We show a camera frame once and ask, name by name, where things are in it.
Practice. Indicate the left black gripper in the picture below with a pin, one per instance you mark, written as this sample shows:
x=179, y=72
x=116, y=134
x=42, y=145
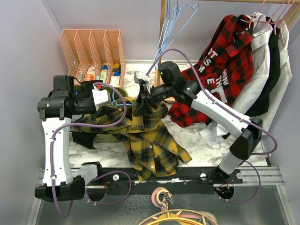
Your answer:
x=94, y=109

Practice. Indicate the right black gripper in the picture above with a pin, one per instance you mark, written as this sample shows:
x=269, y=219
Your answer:
x=143, y=102

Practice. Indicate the single blue wire hanger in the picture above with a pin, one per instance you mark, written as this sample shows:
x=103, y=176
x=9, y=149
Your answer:
x=115, y=97

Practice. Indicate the yellow plaid shirt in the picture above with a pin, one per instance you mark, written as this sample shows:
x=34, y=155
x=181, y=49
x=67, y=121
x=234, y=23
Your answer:
x=150, y=148

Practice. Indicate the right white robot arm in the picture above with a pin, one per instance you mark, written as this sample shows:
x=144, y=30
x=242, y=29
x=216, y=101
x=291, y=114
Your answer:
x=244, y=129

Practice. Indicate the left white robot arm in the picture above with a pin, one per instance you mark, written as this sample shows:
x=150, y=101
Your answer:
x=56, y=112

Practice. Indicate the black shirt in bin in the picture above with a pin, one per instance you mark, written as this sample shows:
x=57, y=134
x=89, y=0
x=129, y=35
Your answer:
x=85, y=139

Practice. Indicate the white hanging shirt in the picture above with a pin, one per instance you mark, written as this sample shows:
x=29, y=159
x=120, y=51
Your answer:
x=280, y=66

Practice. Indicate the red black plaid shirt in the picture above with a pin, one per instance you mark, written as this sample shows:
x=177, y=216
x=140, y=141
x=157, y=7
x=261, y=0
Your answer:
x=226, y=65

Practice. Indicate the black hanging shirt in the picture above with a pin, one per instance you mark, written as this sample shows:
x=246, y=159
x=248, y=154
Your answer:
x=261, y=106

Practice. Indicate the green plastic laundry bin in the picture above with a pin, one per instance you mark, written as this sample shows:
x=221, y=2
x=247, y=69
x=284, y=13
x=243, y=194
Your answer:
x=102, y=137

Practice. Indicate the small boxes in organizer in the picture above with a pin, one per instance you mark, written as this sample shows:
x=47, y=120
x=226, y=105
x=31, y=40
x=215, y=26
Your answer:
x=112, y=77

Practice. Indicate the pile of coloured hangers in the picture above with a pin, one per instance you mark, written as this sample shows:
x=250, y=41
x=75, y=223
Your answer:
x=162, y=198

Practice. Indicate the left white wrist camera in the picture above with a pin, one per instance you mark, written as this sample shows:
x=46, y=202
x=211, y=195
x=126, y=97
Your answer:
x=101, y=96

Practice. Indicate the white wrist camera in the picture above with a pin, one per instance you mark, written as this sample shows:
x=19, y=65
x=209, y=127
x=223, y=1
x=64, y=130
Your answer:
x=101, y=96
x=141, y=79

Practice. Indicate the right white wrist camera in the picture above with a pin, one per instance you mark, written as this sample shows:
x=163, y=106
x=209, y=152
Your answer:
x=141, y=79

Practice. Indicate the black mounting rail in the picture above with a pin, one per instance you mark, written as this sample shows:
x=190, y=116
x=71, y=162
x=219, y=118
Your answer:
x=187, y=180

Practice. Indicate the blue wire hangers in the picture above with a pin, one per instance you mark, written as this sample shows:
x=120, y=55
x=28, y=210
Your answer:
x=171, y=14

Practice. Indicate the pink wire hangers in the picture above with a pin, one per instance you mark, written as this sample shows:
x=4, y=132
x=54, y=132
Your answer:
x=287, y=12

